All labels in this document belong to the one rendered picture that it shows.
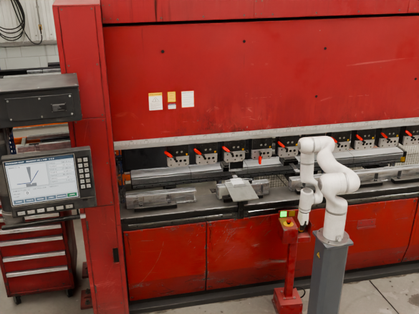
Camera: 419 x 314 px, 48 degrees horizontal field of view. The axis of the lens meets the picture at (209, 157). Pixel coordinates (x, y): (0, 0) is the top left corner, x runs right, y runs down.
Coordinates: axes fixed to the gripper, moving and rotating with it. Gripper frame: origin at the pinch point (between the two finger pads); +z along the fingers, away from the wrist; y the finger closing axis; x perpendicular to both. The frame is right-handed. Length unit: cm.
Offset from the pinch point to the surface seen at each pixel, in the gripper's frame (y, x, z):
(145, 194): -24, -109, -20
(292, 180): -31.7, -0.3, -19.0
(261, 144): -31, -26, -52
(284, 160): -55, 0, -23
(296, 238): 6.1, -5.4, 4.8
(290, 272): 3.7, -5.4, 38.9
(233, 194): -12, -48, -24
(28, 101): 29, -162, -116
